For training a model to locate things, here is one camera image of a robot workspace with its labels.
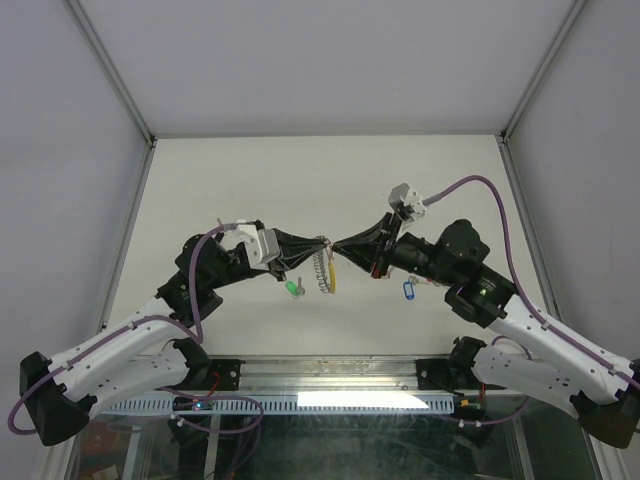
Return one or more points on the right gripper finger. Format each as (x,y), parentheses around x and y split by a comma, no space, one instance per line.
(371,235)
(362,255)

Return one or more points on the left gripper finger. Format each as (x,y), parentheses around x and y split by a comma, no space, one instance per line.
(289,241)
(292,259)

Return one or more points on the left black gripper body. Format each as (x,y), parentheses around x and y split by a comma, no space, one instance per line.
(277,268)

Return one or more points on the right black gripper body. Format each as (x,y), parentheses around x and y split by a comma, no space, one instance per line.
(387,251)

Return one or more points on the keyring with yellow handle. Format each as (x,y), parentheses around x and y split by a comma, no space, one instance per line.
(324,267)

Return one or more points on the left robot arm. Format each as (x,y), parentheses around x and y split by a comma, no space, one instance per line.
(160,344)

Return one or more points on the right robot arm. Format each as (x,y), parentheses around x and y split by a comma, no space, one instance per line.
(597,388)

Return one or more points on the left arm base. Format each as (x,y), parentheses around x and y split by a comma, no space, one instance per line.
(204,372)

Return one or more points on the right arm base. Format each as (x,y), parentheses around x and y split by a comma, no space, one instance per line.
(452,373)

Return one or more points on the bright green tag key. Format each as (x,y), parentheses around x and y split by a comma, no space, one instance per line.
(295,288)

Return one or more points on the blue tag key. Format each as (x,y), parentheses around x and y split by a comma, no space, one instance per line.
(409,290)

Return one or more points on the red tag key lower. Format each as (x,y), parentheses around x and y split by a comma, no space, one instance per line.
(415,280)

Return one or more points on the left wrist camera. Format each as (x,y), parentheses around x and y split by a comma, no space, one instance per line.
(260,244)

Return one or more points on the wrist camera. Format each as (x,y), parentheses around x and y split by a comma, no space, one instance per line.
(260,244)
(407,203)

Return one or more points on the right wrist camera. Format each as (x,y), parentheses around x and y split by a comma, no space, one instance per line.
(407,203)

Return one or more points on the aluminium mounting rail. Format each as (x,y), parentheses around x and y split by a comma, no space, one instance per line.
(290,374)

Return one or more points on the white slotted cable duct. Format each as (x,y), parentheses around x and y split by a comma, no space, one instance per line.
(344,402)

